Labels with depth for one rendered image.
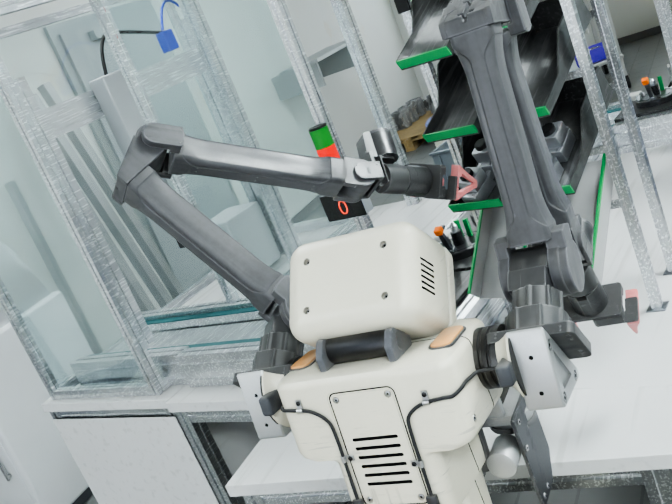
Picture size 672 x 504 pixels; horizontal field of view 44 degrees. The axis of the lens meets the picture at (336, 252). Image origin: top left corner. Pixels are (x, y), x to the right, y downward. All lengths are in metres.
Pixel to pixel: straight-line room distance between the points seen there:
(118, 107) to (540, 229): 1.80
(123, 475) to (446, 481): 1.78
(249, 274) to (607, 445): 0.66
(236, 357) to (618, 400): 1.03
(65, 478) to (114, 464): 1.33
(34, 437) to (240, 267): 2.74
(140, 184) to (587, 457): 0.86
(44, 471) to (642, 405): 2.99
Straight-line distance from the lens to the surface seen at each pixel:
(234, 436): 2.56
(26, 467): 3.99
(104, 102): 2.76
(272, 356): 1.32
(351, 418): 1.15
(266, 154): 1.50
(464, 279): 2.03
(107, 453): 2.79
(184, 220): 1.39
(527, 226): 1.18
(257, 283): 1.37
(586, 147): 1.72
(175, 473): 2.60
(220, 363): 2.27
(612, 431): 1.53
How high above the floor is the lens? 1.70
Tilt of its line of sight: 16 degrees down
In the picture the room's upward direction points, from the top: 22 degrees counter-clockwise
